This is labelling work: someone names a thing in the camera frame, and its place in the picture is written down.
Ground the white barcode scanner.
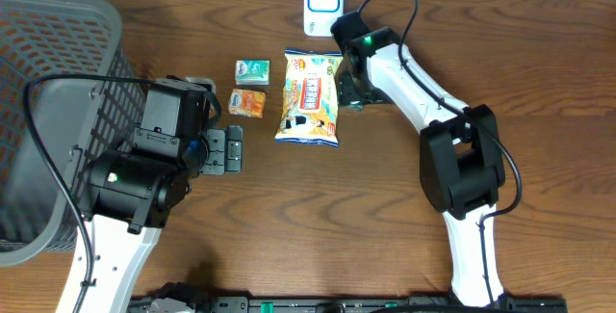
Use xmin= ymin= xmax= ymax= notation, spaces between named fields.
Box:
xmin=303 ymin=0 xmax=344 ymax=37

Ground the grey plastic mesh basket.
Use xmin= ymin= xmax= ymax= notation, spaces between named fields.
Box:
xmin=1 ymin=0 xmax=145 ymax=267

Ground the green Zam-Buk tin box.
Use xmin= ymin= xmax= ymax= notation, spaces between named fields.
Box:
xmin=339 ymin=101 xmax=364 ymax=112

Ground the teal silver small box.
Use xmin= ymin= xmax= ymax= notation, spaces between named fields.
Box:
xmin=235 ymin=60 xmax=270 ymax=86

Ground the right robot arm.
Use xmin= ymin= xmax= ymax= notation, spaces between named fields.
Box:
xmin=331 ymin=12 xmax=504 ymax=306

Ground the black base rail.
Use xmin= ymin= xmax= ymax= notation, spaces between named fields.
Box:
xmin=128 ymin=281 xmax=570 ymax=313

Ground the orange small box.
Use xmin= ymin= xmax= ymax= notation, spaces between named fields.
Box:
xmin=228 ymin=89 xmax=266 ymax=118

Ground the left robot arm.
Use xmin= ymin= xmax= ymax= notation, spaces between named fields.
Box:
xmin=57 ymin=76 xmax=244 ymax=312

